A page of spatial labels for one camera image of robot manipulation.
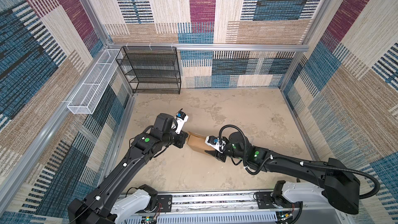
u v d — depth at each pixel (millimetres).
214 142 641
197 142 747
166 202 732
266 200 742
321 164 464
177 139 648
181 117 655
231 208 729
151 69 1112
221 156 676
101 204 387
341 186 414
